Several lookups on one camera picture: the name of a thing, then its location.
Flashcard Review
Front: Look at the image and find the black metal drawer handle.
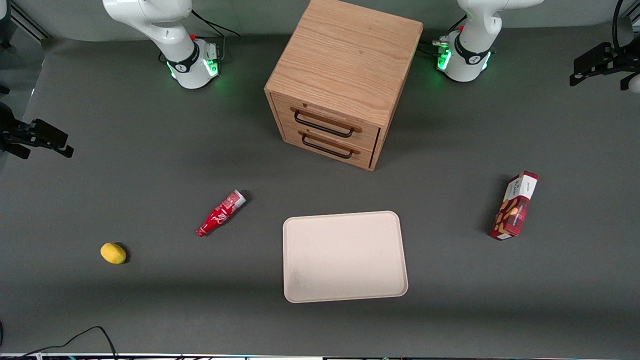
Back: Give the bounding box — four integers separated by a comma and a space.
293, 110, 357, 139
300, 133, 354, 160

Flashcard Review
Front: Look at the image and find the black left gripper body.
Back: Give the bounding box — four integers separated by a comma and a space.
569, 42, 640, 92

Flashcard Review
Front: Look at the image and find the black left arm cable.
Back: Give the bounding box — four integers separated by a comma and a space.
612, 0, 640, 52

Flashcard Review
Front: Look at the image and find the wooden drawer cabinet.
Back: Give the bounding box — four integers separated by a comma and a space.
264, 0, 424, 172

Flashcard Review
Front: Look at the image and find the beige plastic tray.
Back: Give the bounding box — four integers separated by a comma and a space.
282, 210, 409, 304

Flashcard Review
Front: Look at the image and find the aluminium frame rail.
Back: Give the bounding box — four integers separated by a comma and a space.
10, 0, 51, 41

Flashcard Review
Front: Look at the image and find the red cola bottle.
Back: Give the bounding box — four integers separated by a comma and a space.
196, 189, 247, 238

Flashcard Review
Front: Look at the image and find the wooden drawer front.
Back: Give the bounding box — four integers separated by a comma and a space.
272, 94, 382, 151
281, 125, 376, 170

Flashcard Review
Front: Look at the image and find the black right arm base cable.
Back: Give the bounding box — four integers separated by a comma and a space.
191, 9, 241, 39

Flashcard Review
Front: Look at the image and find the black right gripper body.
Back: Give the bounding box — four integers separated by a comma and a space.
0, 102, 75, 160

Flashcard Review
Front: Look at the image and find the red cookie box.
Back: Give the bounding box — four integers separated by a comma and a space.
489, 170, 540, 242

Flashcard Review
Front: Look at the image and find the black table cable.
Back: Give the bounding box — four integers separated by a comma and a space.
15, 326, 118, 360

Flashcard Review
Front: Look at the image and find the yellow lemon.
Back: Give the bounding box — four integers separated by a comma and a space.
100, 242, 127, 265

